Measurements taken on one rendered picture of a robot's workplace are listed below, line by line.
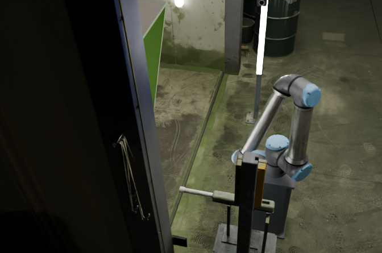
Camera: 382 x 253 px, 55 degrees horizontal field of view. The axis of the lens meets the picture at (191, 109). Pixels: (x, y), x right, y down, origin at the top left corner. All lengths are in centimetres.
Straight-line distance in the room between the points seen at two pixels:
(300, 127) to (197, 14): 257
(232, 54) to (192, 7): 75
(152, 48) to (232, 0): 165
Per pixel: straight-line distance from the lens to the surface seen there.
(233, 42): 451
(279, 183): 265
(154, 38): 282
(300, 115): 214
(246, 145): 225
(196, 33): 456
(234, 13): 434
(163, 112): 413
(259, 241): 218
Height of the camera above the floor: 266
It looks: 39 degrees down
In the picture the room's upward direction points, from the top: 4 degrees counter-clockwise
